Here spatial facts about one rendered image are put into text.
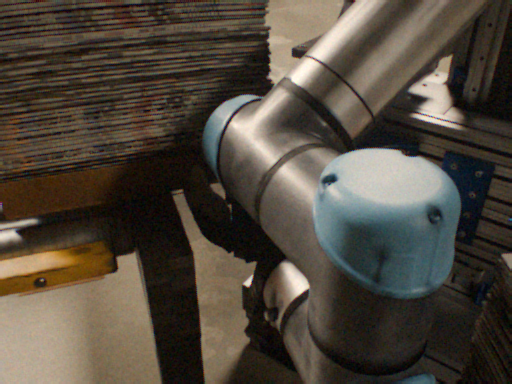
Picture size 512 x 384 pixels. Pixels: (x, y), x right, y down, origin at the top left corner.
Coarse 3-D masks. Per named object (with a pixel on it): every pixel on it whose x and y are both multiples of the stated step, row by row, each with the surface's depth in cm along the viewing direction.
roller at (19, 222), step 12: (0, 204) 53; (96, 204) 55; (108, 204) 56; (120, 204) 56; (0, 216) 53; (36, 216) 54; (48, 216) 54; (60, 216) 54; (72, 216) 55; (0, 228) 53; (12, 228) 53
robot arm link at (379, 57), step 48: (384, 0) 34; (432, 0) 33; (480, 0) 35; (336, 48) 34; (384, 48) 33; (432, 48) 35; (240, 96) 39; (288, 96) 34; (336, 96) 34; (384, 96) 35; (240, 144) 35; (288, 144) 32; (336, 144) 35; (240, 192) 34
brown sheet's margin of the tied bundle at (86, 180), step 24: (120, 168) 50; (144, 168) 51; (168, 168) 52; (0, 192) 47; (24, 192) 48; (48, 192) 49; (72, 192) 50; (96, 192) 51; (120, 192) 52; (144, 192) 53; (24, 216) 50
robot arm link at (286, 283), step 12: (288, 264) 38; (276, 276) 38; (288, 276) 37; (300, 276) 37; (264, 288) 39; (276, 288) 38; (288, 288) 37; (300, 288) 36; (276, 300) 38; (288, 300) 36; (276, 312) 38
